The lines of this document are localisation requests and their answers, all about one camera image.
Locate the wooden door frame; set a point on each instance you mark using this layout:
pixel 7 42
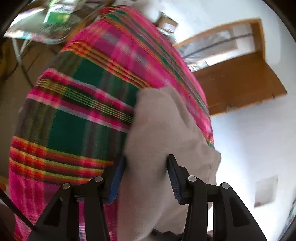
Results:
pixel 259 34

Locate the labelled cardboard box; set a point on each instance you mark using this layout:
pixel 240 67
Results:
pixel 167 23

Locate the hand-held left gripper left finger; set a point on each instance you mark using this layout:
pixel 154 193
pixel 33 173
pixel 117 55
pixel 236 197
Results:
pixel 118 182

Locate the wall socket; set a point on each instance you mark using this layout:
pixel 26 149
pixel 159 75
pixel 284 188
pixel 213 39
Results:
pixel 266 191

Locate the wooden door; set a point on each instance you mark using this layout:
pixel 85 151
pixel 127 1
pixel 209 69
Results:
pixel 238 85

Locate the transparent plastic door curtain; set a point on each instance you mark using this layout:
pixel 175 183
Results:
pixel 219 48

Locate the black curtain strip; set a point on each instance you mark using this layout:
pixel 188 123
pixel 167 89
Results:
pixel 219 42

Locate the green white carton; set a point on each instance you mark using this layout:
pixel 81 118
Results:
pixel 59 11

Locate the glass-top table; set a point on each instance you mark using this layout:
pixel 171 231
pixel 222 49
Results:
pixel 53 32

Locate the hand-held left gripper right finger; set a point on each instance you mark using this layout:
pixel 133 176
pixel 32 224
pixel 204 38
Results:
pixel 174 184

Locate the pink green plaid bedsheet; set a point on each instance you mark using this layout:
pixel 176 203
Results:
pixel 81 120

